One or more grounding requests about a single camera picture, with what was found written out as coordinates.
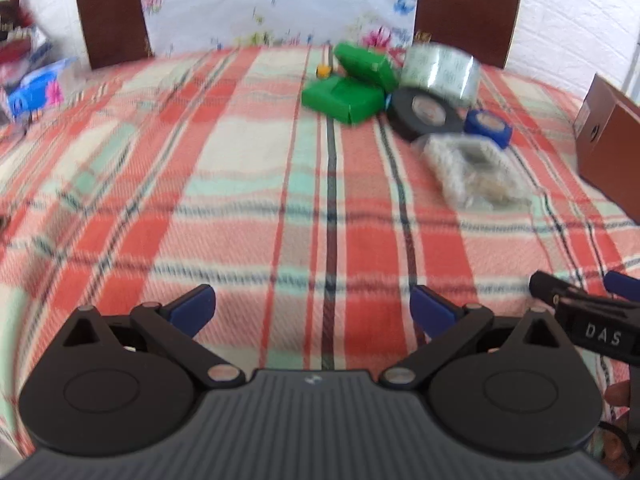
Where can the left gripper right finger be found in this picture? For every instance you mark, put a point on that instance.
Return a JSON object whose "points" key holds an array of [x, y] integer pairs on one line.
{"points": [[453, 331]]}

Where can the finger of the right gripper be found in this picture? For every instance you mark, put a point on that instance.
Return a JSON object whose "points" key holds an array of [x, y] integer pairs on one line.
{"points": [[622, 285]]}

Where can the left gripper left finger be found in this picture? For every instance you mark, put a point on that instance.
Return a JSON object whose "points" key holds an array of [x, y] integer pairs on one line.
{"points": [[169, 331]]}

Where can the clear plastic bag of items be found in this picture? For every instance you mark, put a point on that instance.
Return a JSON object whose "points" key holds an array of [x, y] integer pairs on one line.
{"points": [[473, 173]]}

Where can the small blue tape roll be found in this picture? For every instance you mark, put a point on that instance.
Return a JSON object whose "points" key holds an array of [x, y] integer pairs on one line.
{"points": [[491, 126]]}

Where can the black tape roll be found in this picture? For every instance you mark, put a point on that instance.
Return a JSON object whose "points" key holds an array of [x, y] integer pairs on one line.
{"points": [[414, 112]]}

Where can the green paper box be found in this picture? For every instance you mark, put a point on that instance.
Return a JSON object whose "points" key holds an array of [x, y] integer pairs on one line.
{"points": [[359, 92]]}

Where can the clear patterned packing tape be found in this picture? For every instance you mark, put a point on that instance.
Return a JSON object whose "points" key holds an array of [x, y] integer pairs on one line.
{"points": [[448, 72]]}

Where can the marker pen with blue cap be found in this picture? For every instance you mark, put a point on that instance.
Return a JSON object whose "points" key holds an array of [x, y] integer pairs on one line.
{"points": [[323, 71]]}

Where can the brown cardboard shoe box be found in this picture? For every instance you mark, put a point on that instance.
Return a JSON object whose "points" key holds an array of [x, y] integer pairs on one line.
{"points": [[607, 129]]}

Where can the plaid bed blanket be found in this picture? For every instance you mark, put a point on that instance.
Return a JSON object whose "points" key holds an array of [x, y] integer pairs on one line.
{"points": [[169, 173]]}

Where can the blue tissue pack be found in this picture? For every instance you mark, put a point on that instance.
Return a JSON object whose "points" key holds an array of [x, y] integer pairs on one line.
{"points": [[48, 86]]}

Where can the cluttered items at bedside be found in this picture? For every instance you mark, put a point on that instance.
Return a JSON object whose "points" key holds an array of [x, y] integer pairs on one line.
{"points": [[24, 46]]}

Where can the floral plastic-wrapped pillow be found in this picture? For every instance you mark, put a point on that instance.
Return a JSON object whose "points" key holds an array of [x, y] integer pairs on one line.
{"points": [[182, 26]]}

